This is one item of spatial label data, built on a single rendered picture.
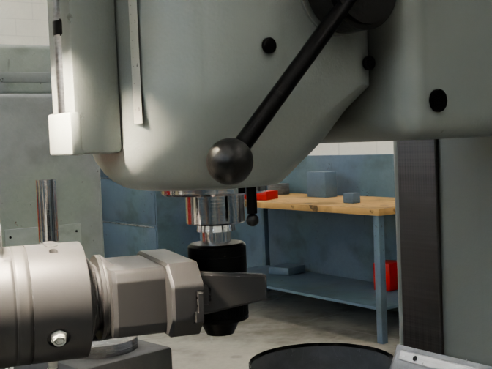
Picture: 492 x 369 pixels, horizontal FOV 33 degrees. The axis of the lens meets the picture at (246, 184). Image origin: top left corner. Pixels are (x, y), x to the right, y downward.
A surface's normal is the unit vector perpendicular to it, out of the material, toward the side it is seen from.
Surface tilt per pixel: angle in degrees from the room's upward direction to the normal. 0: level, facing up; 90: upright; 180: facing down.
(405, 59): 90
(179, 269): 45
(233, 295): 90
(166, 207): 90
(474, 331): 90
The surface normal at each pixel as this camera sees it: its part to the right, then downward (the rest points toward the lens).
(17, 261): 0.18, -0.78
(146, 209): -0.81, 0.07
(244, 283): 0.36, 0.04
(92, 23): 0.58, 0.02
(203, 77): 0.14, 0.04
